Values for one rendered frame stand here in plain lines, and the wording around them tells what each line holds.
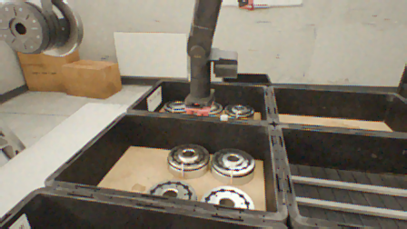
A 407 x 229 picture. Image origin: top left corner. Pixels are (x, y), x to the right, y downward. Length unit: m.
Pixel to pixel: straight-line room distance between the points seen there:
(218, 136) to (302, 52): 3.15
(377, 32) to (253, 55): 1.53
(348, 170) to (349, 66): 3.31
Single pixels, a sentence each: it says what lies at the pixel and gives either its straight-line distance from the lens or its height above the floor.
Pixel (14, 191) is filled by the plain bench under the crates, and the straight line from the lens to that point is 0.93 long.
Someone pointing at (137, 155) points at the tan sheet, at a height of 0.83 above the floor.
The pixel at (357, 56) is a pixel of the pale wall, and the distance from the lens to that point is 3.98.
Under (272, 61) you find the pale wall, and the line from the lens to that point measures 3.66.
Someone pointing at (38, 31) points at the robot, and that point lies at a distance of 0.84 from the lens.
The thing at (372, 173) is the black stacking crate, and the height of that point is 0.83.
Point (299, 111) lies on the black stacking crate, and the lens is 0.95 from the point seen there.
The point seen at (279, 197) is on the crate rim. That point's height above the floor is 0.93.
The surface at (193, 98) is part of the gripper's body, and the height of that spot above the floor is 0.96.
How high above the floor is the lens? 1.21
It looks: 25 degrees down
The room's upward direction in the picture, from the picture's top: straight up
